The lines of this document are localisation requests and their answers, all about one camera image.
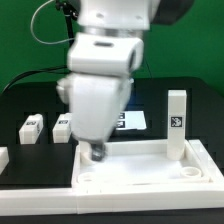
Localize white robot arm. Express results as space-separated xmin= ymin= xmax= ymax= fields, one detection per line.
xmin=57 ymin=0 xmax=195 ymax=162

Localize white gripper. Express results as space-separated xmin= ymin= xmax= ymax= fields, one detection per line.
xmin=56 ymin=73 xmax=132 ymax=162

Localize fiducial marker sheet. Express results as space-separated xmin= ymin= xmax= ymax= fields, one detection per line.
xmin=116 ymin=111 xmax=147 ymax=130

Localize grey cable loop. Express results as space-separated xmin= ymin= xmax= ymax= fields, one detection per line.
xmin=30 ymin=0 xmax=76 ymax=46

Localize black cables on table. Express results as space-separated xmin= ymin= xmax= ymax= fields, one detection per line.
xmin=0 ymin=64 xmax=71 ymax=96

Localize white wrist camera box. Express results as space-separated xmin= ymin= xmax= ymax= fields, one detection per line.
xmin=67 ymin=33 xmax=144 ymax=76

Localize white desk top tray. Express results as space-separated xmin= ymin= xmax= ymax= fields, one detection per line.
xmin=72 ymin=139 xmax=224 ymax=187

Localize white L-shaped fence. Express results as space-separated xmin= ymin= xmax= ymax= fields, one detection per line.
xmin=0 ymin=139 xmax=224 ymax=217

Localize white block left edge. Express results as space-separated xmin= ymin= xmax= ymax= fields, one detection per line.
xmin=0 ymin=147 xmax=9 ymax=174

